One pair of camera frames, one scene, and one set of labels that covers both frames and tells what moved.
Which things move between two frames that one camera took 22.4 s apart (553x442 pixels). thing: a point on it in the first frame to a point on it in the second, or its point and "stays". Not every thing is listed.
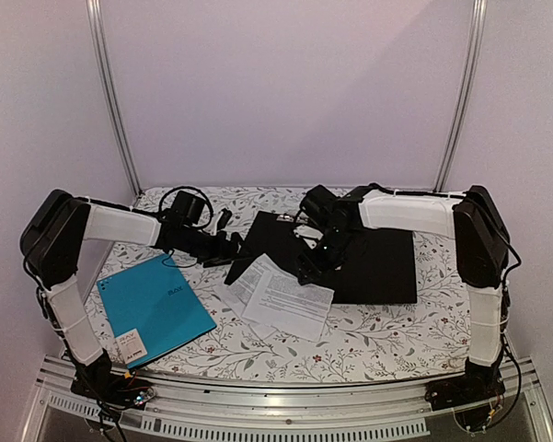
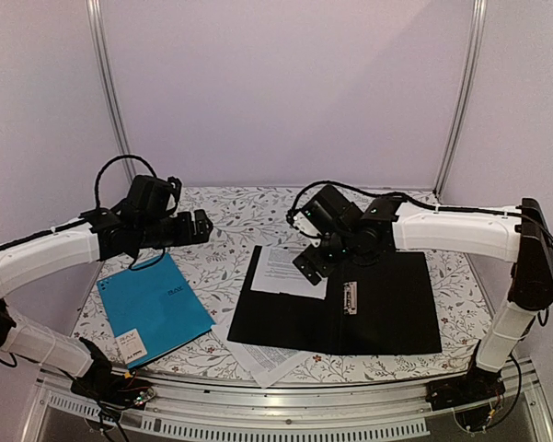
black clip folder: [380, 267] to [375, 305]
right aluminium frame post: [478, 19] stays
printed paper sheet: [285, 304] to [275, 272]
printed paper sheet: [236, 294] to [266, 363]
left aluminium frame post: [109, 89] stays
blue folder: [153, 310] stays
